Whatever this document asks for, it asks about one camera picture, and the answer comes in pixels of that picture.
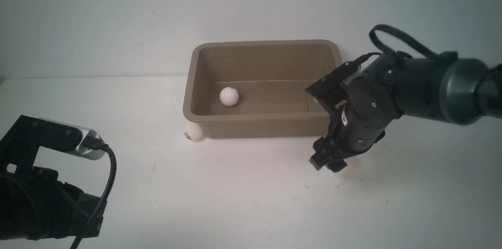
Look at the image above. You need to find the tan plastic storage bin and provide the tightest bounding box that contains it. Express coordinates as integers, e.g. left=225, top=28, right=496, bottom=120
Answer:
left=183, top=40, right=343, bottom=139

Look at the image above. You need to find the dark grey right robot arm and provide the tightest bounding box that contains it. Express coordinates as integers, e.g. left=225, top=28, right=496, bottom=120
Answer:
left=306, top=52, right=502, bottom=173

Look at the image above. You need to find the white ping-pong ball with logo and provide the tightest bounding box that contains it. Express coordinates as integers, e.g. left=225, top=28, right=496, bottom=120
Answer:
left=219, top=87, right=240, bottom=107

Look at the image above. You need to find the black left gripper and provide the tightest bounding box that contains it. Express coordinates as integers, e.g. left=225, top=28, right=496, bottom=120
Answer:
left=0, top=115, right=107, bottom=240

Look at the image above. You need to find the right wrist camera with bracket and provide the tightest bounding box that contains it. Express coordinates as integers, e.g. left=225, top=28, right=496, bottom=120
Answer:
left=306, top=62, right=361, bottom=116

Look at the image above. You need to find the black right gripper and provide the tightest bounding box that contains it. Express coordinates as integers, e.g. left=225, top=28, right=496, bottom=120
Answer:
left=309, top=52, right=400, bottom=173

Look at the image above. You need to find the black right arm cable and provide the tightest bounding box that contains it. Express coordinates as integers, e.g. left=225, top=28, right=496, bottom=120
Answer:
left=349, top=24, right=458, bottom=69

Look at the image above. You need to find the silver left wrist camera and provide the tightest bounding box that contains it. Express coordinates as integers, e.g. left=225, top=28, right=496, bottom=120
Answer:
left=39, top=118, right=105, bottom=161

